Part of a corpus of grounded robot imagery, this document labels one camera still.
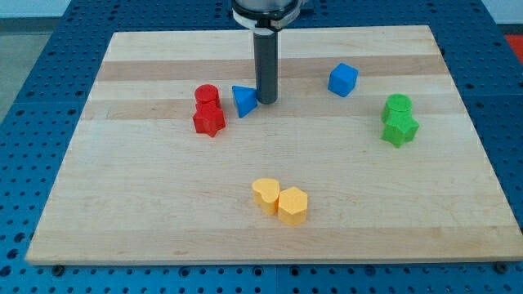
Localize red cylinder block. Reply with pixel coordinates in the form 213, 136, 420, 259
194, 84, 221, 109

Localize red star block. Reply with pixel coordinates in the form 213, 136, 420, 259
193, 102, 226, 137

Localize yellow heart block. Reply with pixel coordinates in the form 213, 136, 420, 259
252, 178, 280, 216

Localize blue cube block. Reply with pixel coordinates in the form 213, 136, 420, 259
328, 63, 359, 97

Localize wooden board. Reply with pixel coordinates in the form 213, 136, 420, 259
26, 25, 522, 265

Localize blue triangle block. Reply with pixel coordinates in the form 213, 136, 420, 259
232, 86, 257, 118

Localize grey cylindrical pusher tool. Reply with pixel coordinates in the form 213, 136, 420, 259
253, 33, 278, 105

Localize yellow hexagon block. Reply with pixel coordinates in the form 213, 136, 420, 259
278, 186, 308, 226

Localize green star block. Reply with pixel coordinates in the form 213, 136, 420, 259
381, 114, 419, 148

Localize green cylinder block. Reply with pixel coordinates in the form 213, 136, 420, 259
381, 93, 413, 123

